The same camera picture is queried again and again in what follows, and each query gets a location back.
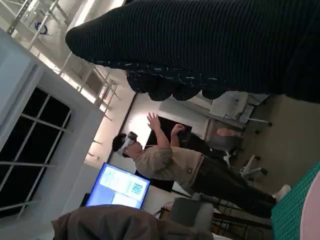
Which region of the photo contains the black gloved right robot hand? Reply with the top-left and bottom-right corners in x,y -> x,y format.
65,0 -> 320,105

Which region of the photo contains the pink bowl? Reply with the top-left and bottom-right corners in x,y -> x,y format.
301,184 -> 320,240

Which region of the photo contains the white swivel chair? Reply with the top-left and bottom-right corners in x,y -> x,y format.
209,91 -> 273,133

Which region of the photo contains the large black screen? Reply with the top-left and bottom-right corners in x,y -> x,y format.
136,115 -> 193,193

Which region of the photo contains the grey swivel chair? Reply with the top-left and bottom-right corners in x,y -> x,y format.
203,118 -> 268,181

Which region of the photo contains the white VR headset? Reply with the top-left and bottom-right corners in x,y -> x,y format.
119,132 -> 140,153

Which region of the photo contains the standing person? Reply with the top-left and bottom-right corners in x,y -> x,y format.
111,112 -> 292,218

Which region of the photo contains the white metal ceiling truss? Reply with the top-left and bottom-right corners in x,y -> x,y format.
7,0 -> 121,121

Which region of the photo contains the grey armchair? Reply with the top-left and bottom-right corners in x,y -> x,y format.
168,197 -> 215,230

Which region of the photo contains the computer monitor blue desktop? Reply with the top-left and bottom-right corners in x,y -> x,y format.
84,162 -> 152,210

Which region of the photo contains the green cutting mat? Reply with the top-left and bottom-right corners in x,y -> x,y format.
271,164 -> 320,240

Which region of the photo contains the dark paned window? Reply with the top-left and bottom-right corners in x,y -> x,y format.
0,87 -> 72,218

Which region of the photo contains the seated person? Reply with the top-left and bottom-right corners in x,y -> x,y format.
51,204 -> 213,240

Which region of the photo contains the blue cable loop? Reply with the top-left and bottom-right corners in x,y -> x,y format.
34,21 -> 50,36

